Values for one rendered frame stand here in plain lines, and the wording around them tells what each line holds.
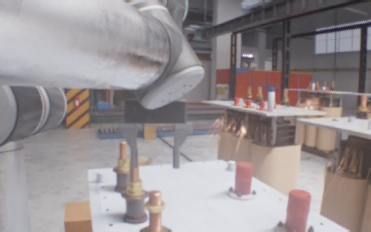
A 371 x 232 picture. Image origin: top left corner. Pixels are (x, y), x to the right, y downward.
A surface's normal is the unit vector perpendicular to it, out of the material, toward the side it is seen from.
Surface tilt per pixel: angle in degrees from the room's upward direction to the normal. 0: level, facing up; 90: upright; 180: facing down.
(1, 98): 84
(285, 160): 90
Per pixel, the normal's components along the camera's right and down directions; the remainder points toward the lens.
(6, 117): 0.27, 0.09
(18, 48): 0.77, 0.59
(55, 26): 0.90, 0.29
